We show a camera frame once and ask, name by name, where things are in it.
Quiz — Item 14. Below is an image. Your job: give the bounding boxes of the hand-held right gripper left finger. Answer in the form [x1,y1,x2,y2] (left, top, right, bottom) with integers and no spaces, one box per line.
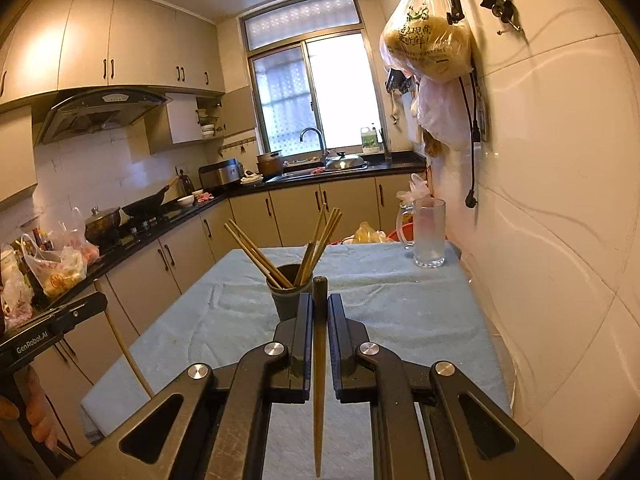
[57,292,316,480]

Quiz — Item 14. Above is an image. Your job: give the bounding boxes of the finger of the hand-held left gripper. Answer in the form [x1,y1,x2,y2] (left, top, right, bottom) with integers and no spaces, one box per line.
[30,291,109,335]

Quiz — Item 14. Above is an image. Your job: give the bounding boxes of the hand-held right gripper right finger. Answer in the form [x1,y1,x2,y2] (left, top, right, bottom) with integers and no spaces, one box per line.
[326,292,575,480]

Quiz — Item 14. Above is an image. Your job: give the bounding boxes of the dark green chopstick holder cup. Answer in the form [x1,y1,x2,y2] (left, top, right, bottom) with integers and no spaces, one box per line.
[266,262,316,324]

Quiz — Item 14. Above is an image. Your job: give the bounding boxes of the person's left hand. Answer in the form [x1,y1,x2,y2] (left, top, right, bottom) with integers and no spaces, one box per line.
[0,364,57,453]

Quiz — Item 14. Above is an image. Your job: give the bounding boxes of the plastic bag with orange fruit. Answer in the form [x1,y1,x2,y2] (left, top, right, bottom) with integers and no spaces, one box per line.
[21,240,88,298]

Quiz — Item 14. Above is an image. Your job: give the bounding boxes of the pink printed plastic bag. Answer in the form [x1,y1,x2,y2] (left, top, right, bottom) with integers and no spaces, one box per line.
[0,265,36,326]

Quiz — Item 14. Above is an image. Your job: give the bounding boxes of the clear plastic bag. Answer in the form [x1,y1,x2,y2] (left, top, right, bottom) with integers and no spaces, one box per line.
[60,207,101,266]

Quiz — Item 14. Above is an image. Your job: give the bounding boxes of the light blue table cloth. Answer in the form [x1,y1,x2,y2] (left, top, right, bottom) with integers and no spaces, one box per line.
[80,245,513,480]

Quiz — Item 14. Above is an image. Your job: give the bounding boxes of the dark sauce bottle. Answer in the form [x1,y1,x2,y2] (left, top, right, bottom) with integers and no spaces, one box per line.
[22,227,53,252]

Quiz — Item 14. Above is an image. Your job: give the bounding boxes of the steel pot with lid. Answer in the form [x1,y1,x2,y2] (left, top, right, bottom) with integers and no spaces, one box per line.
[84,206,122,243]

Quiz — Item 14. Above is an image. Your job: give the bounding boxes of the yellow plastic bag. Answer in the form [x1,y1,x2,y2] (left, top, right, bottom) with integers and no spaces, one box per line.
[352,221,394,245]

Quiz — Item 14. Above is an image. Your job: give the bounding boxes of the gas stove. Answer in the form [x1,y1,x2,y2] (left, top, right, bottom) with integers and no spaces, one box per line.
[117,210,183,241]

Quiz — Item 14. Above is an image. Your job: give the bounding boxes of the red plastic basin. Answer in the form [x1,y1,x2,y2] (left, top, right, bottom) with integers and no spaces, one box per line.
[382,225,416,244]

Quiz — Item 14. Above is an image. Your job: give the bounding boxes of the beige base cabinets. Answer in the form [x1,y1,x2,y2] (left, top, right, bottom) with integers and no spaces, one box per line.
[30,175,426,456]

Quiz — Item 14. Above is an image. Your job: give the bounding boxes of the black wok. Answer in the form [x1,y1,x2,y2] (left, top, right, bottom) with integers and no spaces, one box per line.
[121,177,181,216]

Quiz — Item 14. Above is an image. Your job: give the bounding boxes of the clear glass mug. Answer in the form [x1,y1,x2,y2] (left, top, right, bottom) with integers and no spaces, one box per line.
[396,198,447,269]

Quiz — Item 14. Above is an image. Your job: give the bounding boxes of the black kitchen countertop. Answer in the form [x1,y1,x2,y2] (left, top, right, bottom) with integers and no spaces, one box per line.
[0,157,427,311]

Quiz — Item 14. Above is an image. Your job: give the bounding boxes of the small white plastic bag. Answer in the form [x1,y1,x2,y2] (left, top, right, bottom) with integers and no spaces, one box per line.
[396,173,432,204]

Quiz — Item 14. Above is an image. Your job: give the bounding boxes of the steel pot lid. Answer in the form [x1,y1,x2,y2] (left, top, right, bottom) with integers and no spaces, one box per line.
[325,152,366,171]

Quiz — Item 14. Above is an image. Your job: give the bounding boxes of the brown cooking pot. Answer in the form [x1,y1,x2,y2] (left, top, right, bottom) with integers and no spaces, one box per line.
[256,150,285,177]

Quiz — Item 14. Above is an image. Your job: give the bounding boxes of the silver rice cooker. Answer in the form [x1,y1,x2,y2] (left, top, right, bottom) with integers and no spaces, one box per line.
[198,158,245,190]

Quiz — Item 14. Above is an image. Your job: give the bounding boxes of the chrome sink faucet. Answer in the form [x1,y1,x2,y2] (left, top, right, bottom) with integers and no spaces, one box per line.
[300,127,328,161]

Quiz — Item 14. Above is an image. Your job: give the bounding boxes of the green detergent bottle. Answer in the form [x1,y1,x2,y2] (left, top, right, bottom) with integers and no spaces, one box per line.
[360,125,382,155]

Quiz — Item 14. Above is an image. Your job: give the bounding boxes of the range hood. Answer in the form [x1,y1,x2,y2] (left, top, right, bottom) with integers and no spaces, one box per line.
[34,87,172,145]

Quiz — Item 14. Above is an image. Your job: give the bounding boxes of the brown hanging bundle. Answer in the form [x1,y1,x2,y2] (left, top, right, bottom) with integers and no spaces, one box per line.
[422,127,443,158]

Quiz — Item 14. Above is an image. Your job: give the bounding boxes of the open shelf with bowls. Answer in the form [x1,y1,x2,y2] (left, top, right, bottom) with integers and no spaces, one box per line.
[195,97,224,141]

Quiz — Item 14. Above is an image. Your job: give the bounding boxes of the kitchen window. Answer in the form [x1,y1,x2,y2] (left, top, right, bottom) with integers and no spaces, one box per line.
[239,0,386,156]

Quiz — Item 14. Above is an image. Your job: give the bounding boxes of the hanging white plastic bag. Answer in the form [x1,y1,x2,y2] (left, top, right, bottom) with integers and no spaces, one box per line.
[416,77,476,152]

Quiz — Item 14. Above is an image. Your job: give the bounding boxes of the hanging yellowish plastic bag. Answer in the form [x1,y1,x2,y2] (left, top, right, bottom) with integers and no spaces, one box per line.
[380,0,474,84]

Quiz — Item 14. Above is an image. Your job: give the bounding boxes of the black cable with plug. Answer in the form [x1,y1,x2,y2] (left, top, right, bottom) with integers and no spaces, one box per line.
[457,72,483,209]

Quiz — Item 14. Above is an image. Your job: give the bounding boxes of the wall power outlet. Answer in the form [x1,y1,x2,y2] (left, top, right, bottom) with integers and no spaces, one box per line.
[472,77,489,143]

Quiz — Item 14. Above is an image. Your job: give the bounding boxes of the beige wall cabinets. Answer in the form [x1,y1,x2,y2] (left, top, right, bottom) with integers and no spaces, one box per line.
[0,0,226,106]

